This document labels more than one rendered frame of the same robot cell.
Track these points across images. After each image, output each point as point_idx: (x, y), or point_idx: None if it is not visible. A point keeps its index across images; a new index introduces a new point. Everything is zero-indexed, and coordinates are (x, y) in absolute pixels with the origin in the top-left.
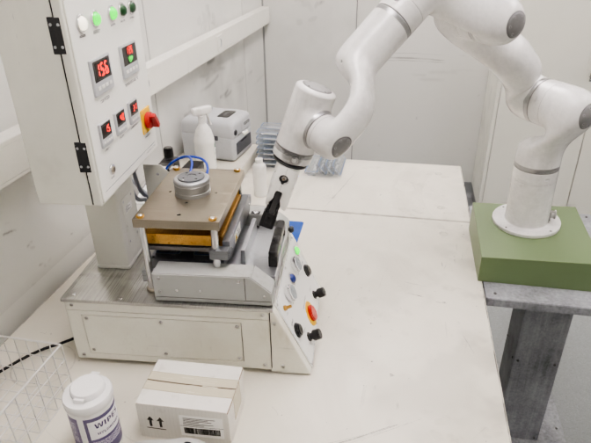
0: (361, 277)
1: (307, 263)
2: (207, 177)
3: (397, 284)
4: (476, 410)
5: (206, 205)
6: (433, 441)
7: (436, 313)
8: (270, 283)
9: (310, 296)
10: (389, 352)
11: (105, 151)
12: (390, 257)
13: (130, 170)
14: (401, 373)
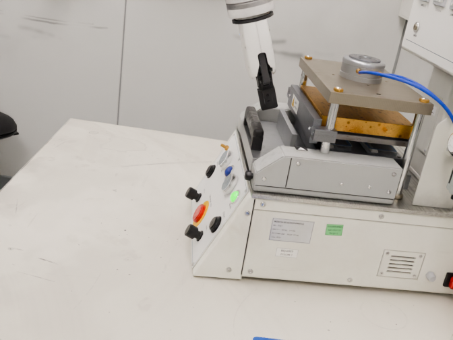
0: (125, 292)
1: (218, 239)
2: (346, 57)
3: (67, 278)
4: (49, 168)
5: (328, 67)
6: (96, 158)
7: (32, 236)
8: (243, 115)
9: (203, 224)
10: (111, 205)
11: (420, 5)
12: (57, 332)
13: (429, 54)
14: (104, 191)
